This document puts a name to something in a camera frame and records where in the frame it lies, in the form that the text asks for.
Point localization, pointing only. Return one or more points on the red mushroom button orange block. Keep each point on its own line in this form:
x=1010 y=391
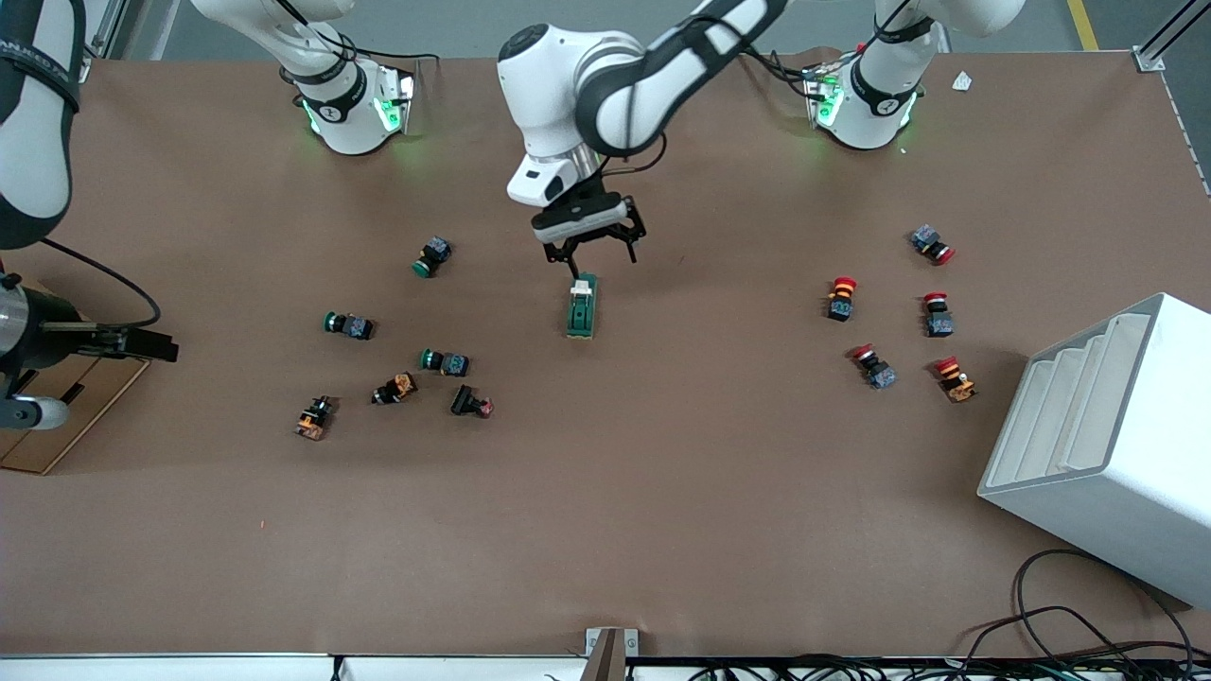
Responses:
x=956 y=380

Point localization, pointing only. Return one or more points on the small white paper scrap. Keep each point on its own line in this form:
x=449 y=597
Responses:
x=962 y=81

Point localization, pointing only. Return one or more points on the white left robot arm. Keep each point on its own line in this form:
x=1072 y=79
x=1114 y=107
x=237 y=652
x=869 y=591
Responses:
x=558 y=76

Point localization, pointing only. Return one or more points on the metal table edge bracket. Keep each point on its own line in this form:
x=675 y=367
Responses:
x=607 y=653

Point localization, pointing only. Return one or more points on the green terminal block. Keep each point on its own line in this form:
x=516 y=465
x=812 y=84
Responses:
x=580 y=317

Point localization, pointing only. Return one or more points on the brown cardboard box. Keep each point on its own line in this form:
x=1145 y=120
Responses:
x=95 y=402

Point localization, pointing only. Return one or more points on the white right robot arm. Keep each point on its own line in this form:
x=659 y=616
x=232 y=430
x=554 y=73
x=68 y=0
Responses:
x=345 y=113

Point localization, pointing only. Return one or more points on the black push button orange block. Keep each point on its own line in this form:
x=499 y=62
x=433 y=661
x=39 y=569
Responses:
x=314 y=418
x=395 y=389

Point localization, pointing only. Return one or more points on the aluminium frame post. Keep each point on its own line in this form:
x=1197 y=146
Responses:
x=99 y=38
x=1168 y=33

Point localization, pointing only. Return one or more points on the red mushroom button grey block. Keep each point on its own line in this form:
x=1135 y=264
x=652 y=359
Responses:
x=931 y=243
x=875 y=368
x=938 y=317

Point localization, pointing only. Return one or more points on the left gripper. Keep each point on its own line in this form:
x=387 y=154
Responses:
x=594 y=196

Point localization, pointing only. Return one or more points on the red mushroom button orange collar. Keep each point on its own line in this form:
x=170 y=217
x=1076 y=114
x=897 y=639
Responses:
x=841 y=301

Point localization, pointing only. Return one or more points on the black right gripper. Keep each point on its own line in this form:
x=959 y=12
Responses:
x=52 y=333

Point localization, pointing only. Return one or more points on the green push button grey block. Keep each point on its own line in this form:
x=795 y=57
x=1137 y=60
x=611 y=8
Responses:
x=447 y=362
x=433 y=255
x=350 y=325

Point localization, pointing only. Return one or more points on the black push button red block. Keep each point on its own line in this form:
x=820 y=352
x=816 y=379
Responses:
x=468 y=401

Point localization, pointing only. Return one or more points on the white compartment storage bin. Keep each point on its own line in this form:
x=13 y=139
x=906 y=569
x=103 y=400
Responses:
x=1097 y=445

